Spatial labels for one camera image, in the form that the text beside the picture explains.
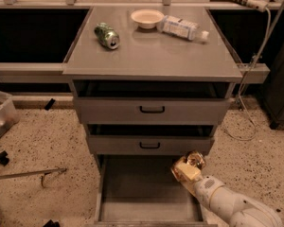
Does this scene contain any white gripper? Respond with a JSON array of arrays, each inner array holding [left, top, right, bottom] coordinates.
[[175, 164, 225, 211]]

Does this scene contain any orange soda can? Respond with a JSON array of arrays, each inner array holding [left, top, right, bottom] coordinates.
[[171, 151, 205, 182]]

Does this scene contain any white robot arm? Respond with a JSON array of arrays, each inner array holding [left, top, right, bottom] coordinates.
[[172, 163, 284, 227]]

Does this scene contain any bottom grey drawer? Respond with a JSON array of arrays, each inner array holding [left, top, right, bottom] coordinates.
[[94, 155, 208, 227]]

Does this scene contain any grey drawer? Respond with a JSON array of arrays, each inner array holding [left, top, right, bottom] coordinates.
[[73, 79, 233, 125], [94, 155, 208, 227], [85, 124, 214, 155]]

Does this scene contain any middle grey drawer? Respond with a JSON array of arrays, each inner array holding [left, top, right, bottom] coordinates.
[[85, 124, 214, 155]]

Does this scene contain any grey drawer cabinet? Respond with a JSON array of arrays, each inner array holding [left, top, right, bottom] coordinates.
[[62, 4, 243, 227]]

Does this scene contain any top grey drawer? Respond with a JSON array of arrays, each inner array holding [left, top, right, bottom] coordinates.
[[73, 79, 233, 125]]

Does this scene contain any green soda can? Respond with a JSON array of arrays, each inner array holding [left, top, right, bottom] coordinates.
[[94, 23, 120, 50]]

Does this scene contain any dark cabinet at right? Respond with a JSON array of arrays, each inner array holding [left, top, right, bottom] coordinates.
[[258, 34, 284, 130]]

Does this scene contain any metal grabber stick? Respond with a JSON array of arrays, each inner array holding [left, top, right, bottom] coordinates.
[[0, 168, 67, 180]]

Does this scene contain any clear plastic water bottle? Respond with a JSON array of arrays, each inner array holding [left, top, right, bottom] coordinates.
[[157, 15, 209, 43]]

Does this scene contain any small black block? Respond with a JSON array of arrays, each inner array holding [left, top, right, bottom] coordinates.
[[44, 98, 56, 111]]

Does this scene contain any white bowl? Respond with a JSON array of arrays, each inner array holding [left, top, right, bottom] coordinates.
[[131, 9, 164, 29]]

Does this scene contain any black floor clamp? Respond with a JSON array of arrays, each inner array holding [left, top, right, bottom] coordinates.
[[0, 151, 9, 166]]

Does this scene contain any clear plastic bin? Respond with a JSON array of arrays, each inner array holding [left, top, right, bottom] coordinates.
[[0, 91, 20, 138]]

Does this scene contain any white cable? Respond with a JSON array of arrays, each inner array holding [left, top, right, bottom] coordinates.
[[222, 0, 284, 142]]

